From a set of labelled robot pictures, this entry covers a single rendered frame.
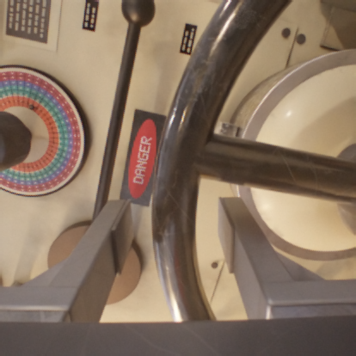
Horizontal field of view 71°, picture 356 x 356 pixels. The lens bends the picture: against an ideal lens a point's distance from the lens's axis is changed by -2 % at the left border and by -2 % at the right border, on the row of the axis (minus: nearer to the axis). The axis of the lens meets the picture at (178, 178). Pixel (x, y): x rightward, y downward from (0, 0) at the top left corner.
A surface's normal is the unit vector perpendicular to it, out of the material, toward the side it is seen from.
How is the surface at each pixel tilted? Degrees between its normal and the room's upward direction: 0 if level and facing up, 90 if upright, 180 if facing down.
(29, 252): 90
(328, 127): 84
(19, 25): 90
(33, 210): 90
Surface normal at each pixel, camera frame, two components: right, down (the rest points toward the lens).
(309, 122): -0.36, -0.08
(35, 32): 0.00, 0.29
